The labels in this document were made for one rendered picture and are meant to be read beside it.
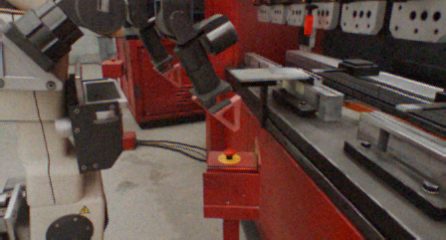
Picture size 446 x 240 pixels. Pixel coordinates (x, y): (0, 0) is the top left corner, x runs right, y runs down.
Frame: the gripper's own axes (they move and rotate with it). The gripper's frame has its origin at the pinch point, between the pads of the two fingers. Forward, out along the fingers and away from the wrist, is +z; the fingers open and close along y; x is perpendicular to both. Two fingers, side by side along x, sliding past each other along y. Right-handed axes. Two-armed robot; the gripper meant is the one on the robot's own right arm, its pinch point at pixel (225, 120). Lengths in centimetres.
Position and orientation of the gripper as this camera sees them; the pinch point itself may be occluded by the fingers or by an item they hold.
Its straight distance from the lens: 70.5
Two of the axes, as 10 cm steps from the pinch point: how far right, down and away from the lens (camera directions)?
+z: 4.2, 7.9, 4.6
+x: -8.2, 5.4, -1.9
